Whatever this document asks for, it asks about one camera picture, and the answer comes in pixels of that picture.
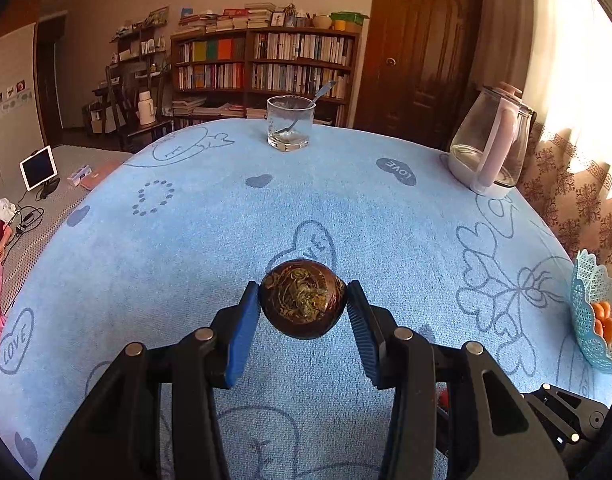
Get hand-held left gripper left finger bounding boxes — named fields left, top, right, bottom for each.
left=40, top=282, right=261, bottom=480

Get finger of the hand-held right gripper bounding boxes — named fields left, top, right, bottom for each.
left=523, top=383, right=609, bottom=453

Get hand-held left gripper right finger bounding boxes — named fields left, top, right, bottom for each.
left=347, top=281, right=569, bottom=480

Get light blue lace basket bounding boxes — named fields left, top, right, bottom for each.
left=570, top=249, right=612, bottom=376

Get blue printed blanket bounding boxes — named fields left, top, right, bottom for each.
left=0, top=119, right=612, bottom=480

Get pink case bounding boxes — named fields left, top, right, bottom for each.
left=80, top=164, right=118, bottom=190

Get patterned beige curtain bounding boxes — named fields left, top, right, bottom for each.
left=478, top=0, right=612, bottom=281

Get clear glass cup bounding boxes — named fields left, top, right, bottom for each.
left=266, top=95, right=315, bottom=152

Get grey woven cloth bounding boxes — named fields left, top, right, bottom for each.
left=0, top=145, right=132, bottom=316

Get dark wooden chair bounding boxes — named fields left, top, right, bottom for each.
left=105, top=62, right=173, bottom=153

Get black tablet stand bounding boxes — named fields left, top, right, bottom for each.
left=33, top=177, right=61, bottom=200

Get white thermos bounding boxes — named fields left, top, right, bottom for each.
left=137, top=90, right=158, bottom=126

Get metal spoon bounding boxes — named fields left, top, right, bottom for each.
left=278, top=80, right=338, bottom=136

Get white tablet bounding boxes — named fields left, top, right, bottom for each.
left=19, top=145, right=57, bottom=192

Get rows of shelved books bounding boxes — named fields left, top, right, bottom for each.
left=176, top=32, right=354, bottom=126

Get dark wooden bookshelf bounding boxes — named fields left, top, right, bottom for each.
left=170, top=27, right=362, bottom=128

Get brown wooden door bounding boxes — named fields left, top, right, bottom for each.
left=353, top=0, right=487, bottom=151

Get open wooden shelf rack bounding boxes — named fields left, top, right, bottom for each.
left=108, top=25, right=173, bottom=111

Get green box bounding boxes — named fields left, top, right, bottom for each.
left=331, top=11, right=371, bottom=33

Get stacks of lying books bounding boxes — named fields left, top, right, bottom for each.
left=178, top=2, right=276, bottom=31

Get glass kettle with pink handle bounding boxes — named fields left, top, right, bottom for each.
left=448, top=81, right=533, bottom=197

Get black cable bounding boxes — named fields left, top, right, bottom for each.
left=8, top=180, right=49, bottom=236

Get row of wall pictures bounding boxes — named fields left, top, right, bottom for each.
left=0, top=79, right=33, bottom=121

